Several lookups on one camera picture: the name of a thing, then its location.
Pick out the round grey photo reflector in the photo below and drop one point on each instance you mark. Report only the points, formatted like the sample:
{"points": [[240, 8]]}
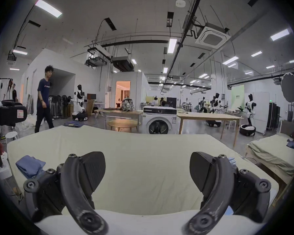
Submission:
{"points": [[290, 87]]}

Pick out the round wooden coffee table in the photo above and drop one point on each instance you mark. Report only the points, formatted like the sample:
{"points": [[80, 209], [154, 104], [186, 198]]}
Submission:
{"points": [[123, 124]]}

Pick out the wooden table with backpack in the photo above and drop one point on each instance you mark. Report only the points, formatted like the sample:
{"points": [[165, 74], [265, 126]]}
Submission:
{"points": [[122, 111]]}

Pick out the group of people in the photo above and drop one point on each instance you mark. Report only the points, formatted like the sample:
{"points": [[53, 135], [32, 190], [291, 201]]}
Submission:
{"points": [[159, 102]]}

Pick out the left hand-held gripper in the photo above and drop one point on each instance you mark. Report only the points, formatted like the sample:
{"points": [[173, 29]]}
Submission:
{"points": [[7, 115]]}

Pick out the row of standing fans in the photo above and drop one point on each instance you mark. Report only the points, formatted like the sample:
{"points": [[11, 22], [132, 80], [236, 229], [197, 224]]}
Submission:
{"points": [[61, 105]]}

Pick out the long wooden table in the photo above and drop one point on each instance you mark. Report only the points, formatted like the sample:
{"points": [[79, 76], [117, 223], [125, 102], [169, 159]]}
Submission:
{"points": [[210, 117]]}

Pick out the dark blue garment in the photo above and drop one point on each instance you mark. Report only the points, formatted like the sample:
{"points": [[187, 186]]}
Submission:
{"points": [[291, 144]]}

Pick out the bed with beige sheet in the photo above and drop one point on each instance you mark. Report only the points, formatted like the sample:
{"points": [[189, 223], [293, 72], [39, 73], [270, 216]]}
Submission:
{"points": [[147, 155]]}

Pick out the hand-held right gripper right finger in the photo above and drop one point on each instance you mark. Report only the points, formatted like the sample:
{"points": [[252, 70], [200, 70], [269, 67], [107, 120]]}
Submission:
{"points": [[216, 194]]}

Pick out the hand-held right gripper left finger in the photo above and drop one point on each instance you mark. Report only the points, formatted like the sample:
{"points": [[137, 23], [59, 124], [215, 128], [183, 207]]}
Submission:
{"points": [[73, 194]]}

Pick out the white humanoid robot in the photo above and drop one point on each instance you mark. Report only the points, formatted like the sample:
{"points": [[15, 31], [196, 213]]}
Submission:
{"points": [[79, 104], [215, 109], [249, 111]]}

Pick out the black cabinet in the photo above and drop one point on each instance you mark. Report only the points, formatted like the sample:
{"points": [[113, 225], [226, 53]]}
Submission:
{"points": [[274, 116]]}

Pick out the bed with pale green sheet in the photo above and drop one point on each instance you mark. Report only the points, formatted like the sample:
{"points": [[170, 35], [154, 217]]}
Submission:
{"points": [[272, 150]]}

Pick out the white washing machine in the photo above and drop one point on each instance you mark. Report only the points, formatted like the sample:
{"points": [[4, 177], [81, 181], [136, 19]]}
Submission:
{"points": [[159, 121]]}

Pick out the white round stool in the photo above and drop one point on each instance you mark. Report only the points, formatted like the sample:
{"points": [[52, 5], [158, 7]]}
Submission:
{"points": [[11, 135]]}

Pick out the folded dark blue cloth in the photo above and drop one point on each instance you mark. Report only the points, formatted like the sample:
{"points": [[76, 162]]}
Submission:
{"points": [[72, 124]]}

